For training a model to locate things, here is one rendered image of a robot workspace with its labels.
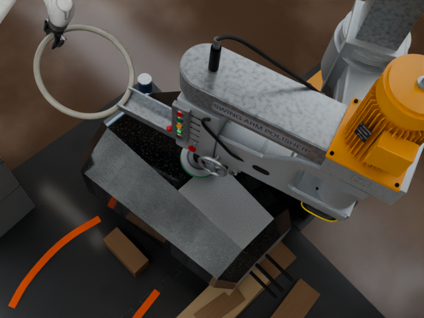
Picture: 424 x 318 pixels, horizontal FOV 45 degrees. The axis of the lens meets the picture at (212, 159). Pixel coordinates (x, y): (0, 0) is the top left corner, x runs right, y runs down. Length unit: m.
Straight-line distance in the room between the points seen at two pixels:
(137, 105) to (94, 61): 1.51
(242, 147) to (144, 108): 0.64
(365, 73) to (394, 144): 0.78
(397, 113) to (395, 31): 0.76
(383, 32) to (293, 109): 0.58
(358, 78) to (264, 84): 0.55
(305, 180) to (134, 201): 0.99
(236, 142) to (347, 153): 0.52
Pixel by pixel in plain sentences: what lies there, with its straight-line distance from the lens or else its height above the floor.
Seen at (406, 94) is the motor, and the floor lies 2.08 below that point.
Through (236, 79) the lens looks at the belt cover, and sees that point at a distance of 1.97.
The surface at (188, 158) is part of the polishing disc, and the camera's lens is 2.69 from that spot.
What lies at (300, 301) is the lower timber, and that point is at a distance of 3.35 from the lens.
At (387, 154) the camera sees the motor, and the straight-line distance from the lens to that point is 1.67.
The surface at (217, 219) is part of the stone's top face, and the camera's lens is 2.64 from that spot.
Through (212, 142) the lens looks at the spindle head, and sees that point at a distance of 2.23.
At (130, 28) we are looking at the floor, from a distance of 4.24.
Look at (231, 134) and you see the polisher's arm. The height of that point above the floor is 1.37.
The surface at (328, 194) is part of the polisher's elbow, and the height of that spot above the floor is 1.32.
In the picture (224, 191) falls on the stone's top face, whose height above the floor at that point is 0.80.
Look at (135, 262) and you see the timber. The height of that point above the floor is 0.13.
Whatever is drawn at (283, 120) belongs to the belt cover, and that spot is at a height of 1.67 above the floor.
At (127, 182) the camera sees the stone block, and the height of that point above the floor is 0.68.
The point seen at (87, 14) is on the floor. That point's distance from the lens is 4.36.
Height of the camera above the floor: 3.30
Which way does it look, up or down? 65 degrees down
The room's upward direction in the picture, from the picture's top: 11 degrees clockwise
